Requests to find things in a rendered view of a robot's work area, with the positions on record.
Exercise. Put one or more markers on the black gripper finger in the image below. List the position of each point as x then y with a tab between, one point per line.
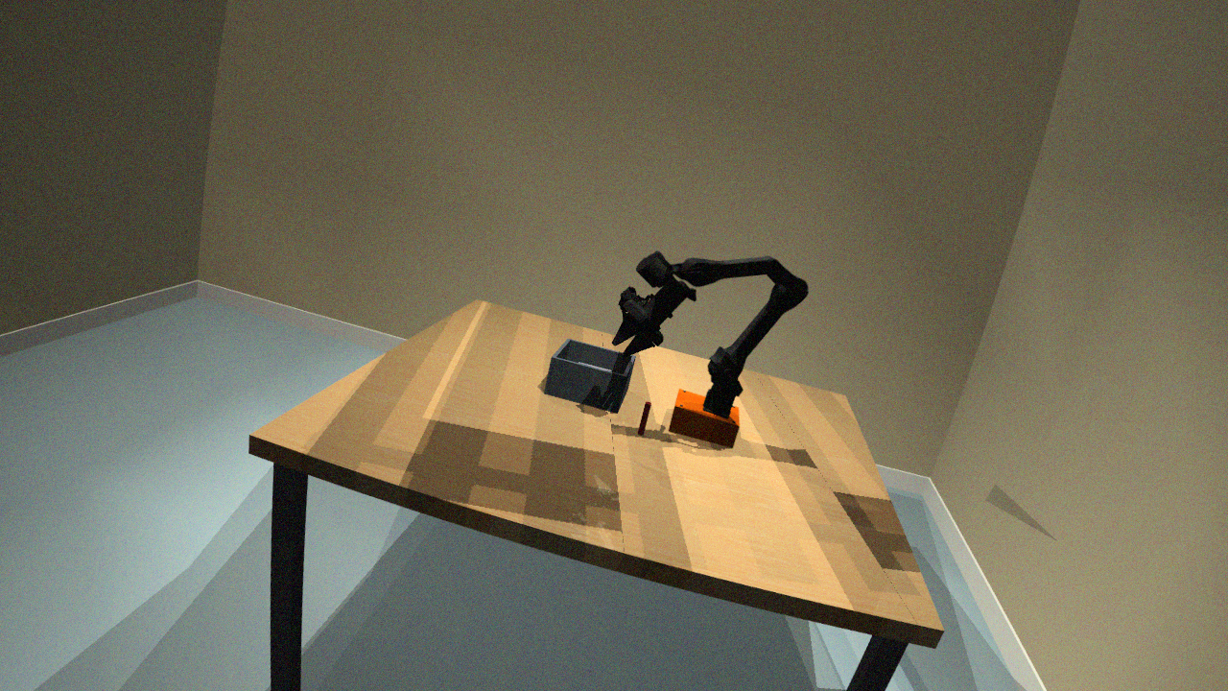
628	328
640	342

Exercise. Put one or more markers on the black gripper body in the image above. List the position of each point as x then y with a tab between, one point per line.
650	316

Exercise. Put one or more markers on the dark red peg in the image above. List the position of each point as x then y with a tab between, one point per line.
644	419

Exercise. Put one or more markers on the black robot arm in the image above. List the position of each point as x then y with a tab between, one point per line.
726	365

